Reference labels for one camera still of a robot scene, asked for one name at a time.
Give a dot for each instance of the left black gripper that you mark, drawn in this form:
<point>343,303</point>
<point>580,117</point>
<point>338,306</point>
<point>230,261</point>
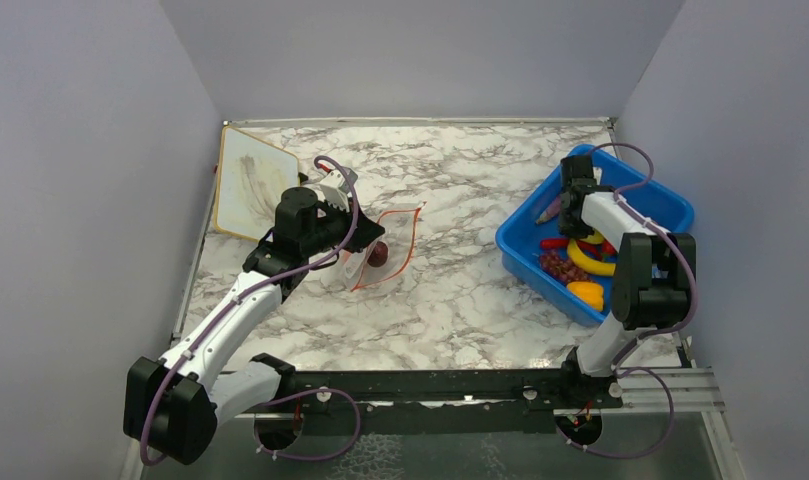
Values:
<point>367,231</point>

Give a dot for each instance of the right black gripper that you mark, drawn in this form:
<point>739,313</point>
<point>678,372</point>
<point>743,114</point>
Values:
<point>571,230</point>

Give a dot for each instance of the yellow toy star fruit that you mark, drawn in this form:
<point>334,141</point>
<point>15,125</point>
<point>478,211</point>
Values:
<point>594,239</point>

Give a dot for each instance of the brown toy plum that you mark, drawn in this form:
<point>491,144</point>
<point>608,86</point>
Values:
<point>379,255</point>

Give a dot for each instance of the clear orange zip bag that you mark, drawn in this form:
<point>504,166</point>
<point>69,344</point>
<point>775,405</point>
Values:
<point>390,254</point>

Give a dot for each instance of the yellow toy banana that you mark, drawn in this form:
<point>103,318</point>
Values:
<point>583,255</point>

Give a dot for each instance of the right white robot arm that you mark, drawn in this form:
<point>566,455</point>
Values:
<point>654,285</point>

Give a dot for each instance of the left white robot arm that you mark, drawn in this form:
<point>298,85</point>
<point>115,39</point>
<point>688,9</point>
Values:
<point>174,405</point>

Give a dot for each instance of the purple toy eggplant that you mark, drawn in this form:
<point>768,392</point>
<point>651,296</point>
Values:
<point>550,212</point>

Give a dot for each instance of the red toy chili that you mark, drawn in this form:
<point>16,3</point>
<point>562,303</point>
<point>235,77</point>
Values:
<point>558,243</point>
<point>606,250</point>

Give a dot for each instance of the white board yellow rim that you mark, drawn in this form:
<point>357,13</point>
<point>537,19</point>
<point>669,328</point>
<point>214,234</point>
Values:
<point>251,177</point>

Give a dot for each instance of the purple toy grapes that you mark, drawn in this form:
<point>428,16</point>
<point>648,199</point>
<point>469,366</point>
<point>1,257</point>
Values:
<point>564,271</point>

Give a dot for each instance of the blue plastic bin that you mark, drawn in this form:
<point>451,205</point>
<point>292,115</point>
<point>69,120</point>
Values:
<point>518,237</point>

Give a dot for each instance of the orange toy bell pepper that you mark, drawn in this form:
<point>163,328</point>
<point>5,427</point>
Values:
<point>590,293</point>

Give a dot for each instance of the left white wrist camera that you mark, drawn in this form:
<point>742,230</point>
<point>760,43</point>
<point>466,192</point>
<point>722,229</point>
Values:
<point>335,188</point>

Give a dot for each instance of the aluminium frame rail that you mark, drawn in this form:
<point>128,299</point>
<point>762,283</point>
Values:
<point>692,390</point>

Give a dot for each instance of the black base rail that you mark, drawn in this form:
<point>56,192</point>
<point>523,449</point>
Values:
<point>422,402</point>

